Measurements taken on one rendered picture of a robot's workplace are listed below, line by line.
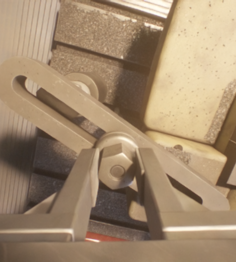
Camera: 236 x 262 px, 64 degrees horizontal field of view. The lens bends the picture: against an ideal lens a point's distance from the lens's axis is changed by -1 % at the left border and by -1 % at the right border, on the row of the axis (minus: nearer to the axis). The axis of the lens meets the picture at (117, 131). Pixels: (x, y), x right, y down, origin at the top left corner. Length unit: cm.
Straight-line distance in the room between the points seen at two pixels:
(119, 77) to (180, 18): 21
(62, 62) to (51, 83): 27
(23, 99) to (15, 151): 40
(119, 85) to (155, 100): 20
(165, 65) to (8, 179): 53
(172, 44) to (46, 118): 16
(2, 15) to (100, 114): 43
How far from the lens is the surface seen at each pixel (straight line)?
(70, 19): 46
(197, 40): 26
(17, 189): 65
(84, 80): 29
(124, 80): 43
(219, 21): 27
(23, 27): 55
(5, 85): 20
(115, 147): 15
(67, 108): 21
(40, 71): 19
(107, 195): 52
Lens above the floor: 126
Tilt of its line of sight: 75 degrees down
